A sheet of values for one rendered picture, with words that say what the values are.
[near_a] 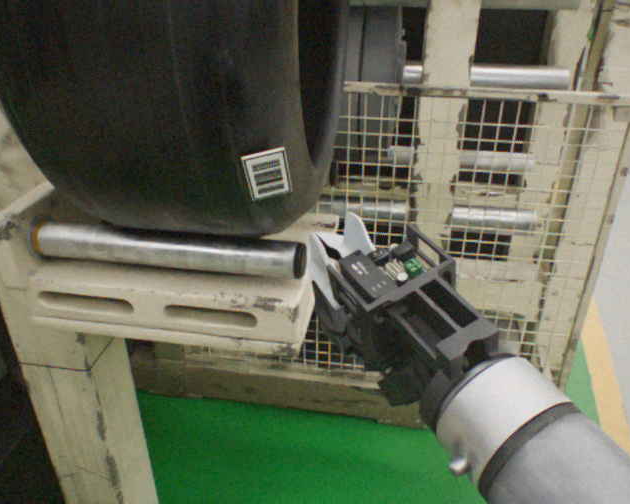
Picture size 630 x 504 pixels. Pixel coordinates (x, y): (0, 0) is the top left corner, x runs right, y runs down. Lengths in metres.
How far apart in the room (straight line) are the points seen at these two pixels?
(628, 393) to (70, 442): 1.58
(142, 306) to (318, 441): 1.02
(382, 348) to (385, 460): 1.26
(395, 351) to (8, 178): 0.62
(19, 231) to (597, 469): 0.66
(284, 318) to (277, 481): 0.95
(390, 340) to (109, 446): 0.82
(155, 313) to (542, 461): 0.53
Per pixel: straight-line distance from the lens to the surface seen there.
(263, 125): 0.53
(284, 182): 0.56
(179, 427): 1.77
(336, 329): 0.44
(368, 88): 1.09
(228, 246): 0.70
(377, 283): 0.38
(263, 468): 1.64
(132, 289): 0.75
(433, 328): 0.38
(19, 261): 0.80
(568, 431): 0.34
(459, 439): 0.35
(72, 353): 1.02
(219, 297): 0.71
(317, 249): 0.45
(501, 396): 0.35
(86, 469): 1.22
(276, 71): 0.51
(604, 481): 0.33
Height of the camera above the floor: 1.26
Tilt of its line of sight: 30 degrees down
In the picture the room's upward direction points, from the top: straight up
